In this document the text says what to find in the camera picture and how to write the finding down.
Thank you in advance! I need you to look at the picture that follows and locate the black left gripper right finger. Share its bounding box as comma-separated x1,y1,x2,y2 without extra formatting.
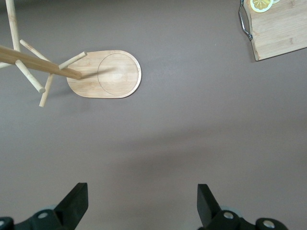
197,184,256,230

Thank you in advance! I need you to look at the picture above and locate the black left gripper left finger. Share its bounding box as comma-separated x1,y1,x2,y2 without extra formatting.
14,183,89,230

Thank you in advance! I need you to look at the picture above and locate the wooden cup rack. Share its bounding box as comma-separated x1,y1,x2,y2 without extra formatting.
0,0,142,108

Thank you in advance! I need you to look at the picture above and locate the wooden cutting board, metal handle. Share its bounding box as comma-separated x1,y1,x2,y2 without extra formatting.
237,0,307,62

